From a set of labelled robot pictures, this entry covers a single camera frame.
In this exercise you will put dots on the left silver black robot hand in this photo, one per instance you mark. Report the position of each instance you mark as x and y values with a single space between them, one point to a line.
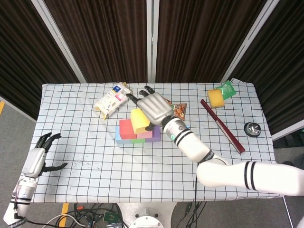
34 162

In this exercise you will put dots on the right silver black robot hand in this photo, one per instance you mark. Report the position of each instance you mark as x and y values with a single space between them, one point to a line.
154 108

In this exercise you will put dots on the yellow foam cube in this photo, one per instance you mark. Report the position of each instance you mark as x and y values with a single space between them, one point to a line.
139 120

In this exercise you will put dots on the purple foam cube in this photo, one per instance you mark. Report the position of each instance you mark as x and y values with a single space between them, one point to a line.
156 135

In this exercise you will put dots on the pink foam cube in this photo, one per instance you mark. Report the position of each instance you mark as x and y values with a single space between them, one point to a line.
145 135

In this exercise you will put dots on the red foam cube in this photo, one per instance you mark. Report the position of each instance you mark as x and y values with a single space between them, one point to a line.
127 130

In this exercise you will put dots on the blue foam cube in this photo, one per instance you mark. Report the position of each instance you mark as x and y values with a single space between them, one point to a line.
117 140

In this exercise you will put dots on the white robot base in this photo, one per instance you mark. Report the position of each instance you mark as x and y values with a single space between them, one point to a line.
147 213

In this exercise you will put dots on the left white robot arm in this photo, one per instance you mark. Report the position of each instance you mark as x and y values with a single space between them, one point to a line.
22 194

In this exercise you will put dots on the green snack bag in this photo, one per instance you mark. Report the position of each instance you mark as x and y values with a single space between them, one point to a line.
180 109

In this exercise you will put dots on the green foam cube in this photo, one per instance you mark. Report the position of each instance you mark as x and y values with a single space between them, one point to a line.
138 141

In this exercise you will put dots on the white cracker package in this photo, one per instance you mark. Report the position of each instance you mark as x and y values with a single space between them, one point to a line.
111 102

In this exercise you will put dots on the white black checkered tablecloth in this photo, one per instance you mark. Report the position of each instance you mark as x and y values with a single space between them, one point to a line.
95 166

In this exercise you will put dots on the yellow sponge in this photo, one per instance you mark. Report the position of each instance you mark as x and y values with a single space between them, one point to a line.
215 99

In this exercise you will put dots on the dark red folded fan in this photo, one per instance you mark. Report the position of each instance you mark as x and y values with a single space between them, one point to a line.
223 127

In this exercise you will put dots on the small green packet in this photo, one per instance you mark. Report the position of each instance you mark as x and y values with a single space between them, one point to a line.
228 89

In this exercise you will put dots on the dark brown screen panel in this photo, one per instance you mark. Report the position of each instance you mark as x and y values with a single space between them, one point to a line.
285 71
204 40
102 40
19 47

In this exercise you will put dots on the green circuit board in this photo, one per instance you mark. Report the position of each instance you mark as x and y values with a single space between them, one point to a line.
111 216

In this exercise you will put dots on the silver bell black base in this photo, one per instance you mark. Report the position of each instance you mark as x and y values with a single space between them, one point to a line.
252 129

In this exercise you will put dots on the black shoe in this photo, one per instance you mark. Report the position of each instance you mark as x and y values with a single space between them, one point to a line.
288 163

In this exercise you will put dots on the white screen frame post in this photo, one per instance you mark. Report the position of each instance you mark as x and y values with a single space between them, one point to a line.
288 131
59 42
249 40
152 35

